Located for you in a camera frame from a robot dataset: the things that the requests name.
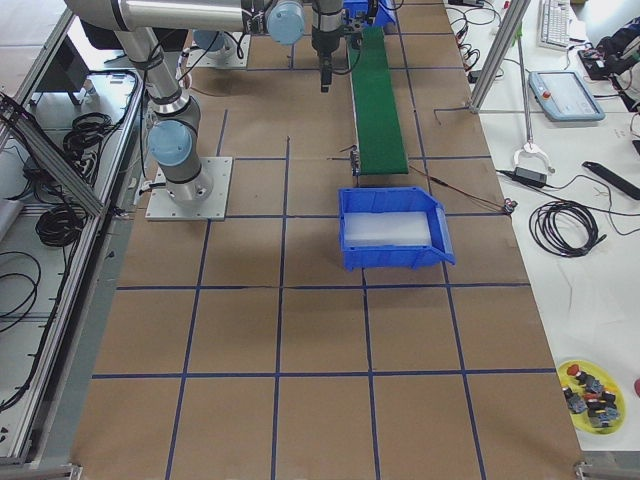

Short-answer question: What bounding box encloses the green conveyor belt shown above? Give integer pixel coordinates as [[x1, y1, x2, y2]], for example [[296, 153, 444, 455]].
[[349, 27, 409, 176]]

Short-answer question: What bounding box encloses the black flat bar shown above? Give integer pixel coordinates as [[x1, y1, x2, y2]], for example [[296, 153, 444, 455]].
[[582, 161, 640, 200]]

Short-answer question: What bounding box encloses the teach pendant tablet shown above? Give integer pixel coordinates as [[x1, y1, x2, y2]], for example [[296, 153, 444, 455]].
[[528, 71, 606, 122]]

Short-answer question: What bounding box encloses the white keyboard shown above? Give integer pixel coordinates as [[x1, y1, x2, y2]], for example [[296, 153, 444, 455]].
[[537, 0, 571, 50]]

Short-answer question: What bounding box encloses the yellow plate of buttons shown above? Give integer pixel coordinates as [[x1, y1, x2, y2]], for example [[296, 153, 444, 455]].
[[557, 359, 626, 435]]

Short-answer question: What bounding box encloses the coiled black cable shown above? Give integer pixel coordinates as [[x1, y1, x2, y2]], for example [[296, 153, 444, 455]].
[[528, 200, 609, 259]]

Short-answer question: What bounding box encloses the black power adapter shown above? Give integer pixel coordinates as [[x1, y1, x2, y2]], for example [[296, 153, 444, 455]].
[[513, 167, 547, 188]]

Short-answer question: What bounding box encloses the blue bin left side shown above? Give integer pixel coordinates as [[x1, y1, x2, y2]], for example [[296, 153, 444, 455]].
[[343, 0, 397, 27]]

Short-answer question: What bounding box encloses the blue bin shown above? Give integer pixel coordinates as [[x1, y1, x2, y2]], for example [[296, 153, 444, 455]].
[[338, 187, 456, 270], [343, 0, 397, 27]]

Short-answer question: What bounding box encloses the blue bin right side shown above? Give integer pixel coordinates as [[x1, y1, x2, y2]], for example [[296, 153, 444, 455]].
[[338, 187, 456, 270]]

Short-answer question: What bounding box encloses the aluminium frame post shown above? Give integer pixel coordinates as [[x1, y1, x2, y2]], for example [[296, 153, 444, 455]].
[[468, 0, 530, 113]]

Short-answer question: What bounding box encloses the reacher grabber tool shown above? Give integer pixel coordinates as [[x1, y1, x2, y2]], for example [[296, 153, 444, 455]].
[[513, 25, 555, 174]]

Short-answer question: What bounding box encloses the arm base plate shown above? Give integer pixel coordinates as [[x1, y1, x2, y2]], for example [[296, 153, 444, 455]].
[[187, 30, 251, 69], [145, 157, 233, 221]]

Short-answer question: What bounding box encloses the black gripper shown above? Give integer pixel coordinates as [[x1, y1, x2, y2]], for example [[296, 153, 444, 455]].
[[312, 0, 343, 92]]

